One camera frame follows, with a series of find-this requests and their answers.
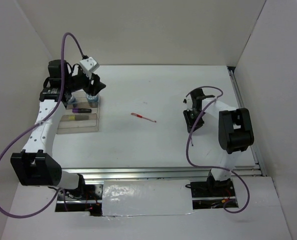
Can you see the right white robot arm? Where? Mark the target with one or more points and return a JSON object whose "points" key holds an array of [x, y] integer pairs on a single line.
{"points": [[235, 132]]}

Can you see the purple highlighter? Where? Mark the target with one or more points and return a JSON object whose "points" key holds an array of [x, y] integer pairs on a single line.
{"points": [[81, 110]]}

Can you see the blue pen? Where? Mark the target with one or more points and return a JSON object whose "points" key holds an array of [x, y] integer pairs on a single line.
{"points": [[192, 142]]}

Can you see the yellow highlighter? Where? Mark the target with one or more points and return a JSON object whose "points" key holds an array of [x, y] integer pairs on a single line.
{"points": [[78, 117]]}

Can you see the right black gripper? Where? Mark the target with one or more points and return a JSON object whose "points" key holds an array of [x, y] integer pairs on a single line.
{"points": [[190, 123]]}

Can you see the blue jar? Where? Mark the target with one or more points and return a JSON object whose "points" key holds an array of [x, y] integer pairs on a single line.
{"points": [[92, 99], [72, 100]]}

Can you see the clear tiered organizer tray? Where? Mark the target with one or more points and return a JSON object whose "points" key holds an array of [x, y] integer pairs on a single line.
{"points": [[82, 114]]}

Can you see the red pen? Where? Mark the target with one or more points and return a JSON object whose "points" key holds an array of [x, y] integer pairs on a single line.
{"points": [[142, 117]]}

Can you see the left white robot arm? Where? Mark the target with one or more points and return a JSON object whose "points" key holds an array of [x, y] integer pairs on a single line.
{"points": [[34, 165]]}

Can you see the white foil front cover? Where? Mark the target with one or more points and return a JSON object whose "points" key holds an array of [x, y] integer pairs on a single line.
{"points": [[146, 198]]}

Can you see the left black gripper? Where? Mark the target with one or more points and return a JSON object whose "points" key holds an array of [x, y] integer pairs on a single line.
{"points": [[97, 85]]}

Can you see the aluminium table frame rail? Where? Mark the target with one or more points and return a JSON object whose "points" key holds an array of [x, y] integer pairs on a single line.
{"points": [[128, 147]]}

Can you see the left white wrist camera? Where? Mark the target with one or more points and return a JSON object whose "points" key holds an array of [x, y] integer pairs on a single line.
{"points": [[89, 65]]}

